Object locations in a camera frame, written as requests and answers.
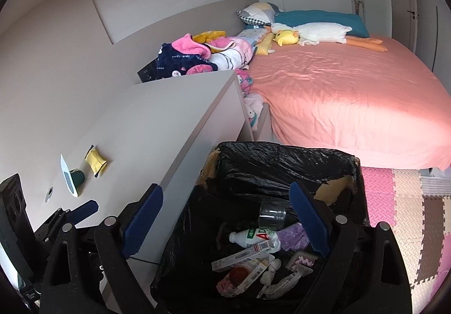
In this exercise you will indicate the trash bin with black bag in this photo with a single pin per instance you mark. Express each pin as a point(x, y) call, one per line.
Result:
point(282, 166)

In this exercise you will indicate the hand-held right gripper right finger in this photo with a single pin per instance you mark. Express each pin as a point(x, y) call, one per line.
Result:
point(310, 219)

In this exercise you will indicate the yellow packet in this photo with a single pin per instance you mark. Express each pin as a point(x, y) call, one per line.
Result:
point(95, 161)

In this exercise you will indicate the white grey carton box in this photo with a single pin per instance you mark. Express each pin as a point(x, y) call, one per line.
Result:
point(236, 259)

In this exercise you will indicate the navy printed clothing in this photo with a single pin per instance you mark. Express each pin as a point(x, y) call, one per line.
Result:
point(172, 60)

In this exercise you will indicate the white pink printed blanket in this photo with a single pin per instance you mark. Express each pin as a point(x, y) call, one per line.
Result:
point(229, 53)

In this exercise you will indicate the white wrapper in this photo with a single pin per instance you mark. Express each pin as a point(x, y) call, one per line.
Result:
point(285, 282)

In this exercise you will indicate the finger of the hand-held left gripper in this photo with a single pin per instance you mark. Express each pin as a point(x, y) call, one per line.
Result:
point(84, 210)

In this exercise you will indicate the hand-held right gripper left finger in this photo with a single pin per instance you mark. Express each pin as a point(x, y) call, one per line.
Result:
point(141, 222)

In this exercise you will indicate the pink patterned packet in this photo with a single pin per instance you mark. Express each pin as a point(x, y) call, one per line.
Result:
point(301, 261)

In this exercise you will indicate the white duck plush toy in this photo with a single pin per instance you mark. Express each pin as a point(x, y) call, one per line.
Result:
point(317, 32)

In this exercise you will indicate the pink white carton box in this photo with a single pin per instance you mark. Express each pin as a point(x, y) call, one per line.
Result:
point(253, 277)

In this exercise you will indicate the pink beige foam floor mat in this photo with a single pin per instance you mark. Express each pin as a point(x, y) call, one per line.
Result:
point(405, 229)

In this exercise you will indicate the dark green round object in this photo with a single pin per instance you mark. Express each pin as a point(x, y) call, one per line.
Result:
point(79, 177)

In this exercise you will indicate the pink fleece clothing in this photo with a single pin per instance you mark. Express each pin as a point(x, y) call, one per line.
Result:
point(186, 44)

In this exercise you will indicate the black wall panel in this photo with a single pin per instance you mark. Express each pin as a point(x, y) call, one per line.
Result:
point(148, 71)

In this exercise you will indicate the white green label plastic bottle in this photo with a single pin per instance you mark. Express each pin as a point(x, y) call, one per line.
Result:
point(253, 237)

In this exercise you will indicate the purple plastic bag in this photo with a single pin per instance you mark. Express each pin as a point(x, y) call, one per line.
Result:
point(292, 236)

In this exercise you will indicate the yellow cloth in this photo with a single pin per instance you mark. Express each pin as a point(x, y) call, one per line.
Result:
point(208, 36)

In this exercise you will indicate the pink white plush cloth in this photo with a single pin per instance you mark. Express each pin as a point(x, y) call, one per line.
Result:
point(252, 102)

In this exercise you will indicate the white desk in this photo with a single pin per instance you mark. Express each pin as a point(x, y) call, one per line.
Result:
point(141, 131)

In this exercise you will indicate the clear plastic cup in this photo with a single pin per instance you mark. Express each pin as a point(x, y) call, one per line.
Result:
point(274, 212)

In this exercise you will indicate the yellow dotted pillow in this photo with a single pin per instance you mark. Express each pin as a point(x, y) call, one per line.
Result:
point(266, 44)

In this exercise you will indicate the bed with pink sheet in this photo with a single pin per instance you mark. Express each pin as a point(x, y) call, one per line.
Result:
point(352, 95)

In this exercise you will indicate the teal pillow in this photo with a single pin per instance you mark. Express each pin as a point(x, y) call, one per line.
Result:
point(317, 16)

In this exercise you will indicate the patchwork pillow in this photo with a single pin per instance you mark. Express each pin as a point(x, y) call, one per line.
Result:
point(257, 13)

